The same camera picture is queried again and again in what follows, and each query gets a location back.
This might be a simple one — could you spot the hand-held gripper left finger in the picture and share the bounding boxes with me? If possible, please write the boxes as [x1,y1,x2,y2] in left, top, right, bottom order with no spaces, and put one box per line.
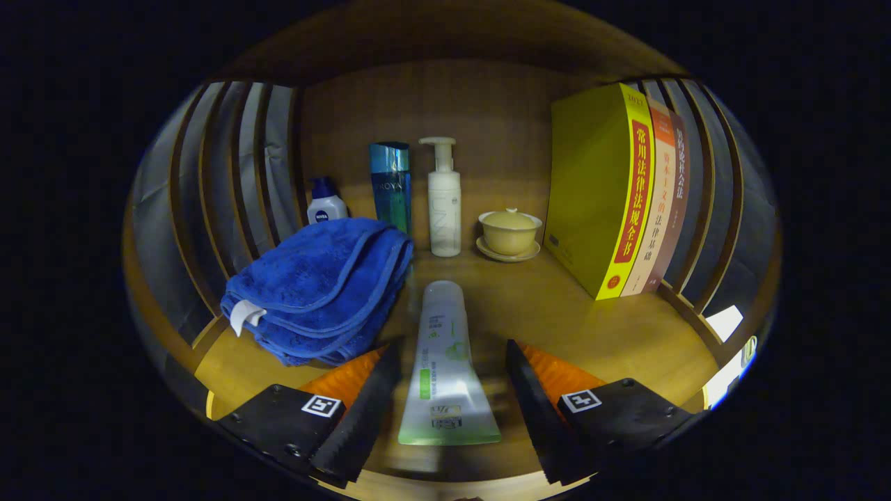
[216,341,403,488]

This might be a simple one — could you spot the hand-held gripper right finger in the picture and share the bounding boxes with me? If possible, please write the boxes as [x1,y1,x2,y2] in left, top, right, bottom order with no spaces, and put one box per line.
[505,339,697,486]

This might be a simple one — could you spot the white and green tube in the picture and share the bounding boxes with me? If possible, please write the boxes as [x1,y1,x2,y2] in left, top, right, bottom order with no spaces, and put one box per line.
[397,280,502,446]

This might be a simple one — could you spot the wooden countertop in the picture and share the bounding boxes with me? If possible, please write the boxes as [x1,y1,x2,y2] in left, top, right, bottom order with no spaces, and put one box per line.
[195,230,721,481]

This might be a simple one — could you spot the brown wooden cabinet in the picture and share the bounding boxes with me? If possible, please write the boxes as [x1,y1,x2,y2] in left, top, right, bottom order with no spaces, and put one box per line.
[122,3,784,500]

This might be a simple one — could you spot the blue folded towel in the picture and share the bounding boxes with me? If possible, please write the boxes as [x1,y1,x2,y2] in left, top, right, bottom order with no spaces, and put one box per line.
[220,217,416,367]

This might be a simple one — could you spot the yellow lidded teacup with saucer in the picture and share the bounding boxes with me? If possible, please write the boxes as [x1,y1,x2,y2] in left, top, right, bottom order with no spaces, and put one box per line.
[476,207,544,263]

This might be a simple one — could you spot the small white blue-capped bottle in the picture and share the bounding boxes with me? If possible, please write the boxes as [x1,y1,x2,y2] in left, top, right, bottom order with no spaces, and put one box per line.
[306,176,349,225]

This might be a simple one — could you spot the white pump bottle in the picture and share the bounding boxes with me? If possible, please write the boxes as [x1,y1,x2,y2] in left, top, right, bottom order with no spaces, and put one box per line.
[418,136,462,258]

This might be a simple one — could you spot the thick yellow book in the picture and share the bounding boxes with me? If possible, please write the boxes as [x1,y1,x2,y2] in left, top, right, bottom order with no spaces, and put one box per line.
[543,82,656,301]

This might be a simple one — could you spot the teal blue bottle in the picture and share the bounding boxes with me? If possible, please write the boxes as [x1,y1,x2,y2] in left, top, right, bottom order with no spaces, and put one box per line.
[369,141,413,237]

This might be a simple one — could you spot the orange and white book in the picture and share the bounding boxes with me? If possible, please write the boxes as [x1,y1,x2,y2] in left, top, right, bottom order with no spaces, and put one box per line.
[620,97,676,298]

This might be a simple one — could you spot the brown book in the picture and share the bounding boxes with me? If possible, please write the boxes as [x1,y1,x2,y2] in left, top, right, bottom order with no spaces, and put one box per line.
[644,111,691,293]

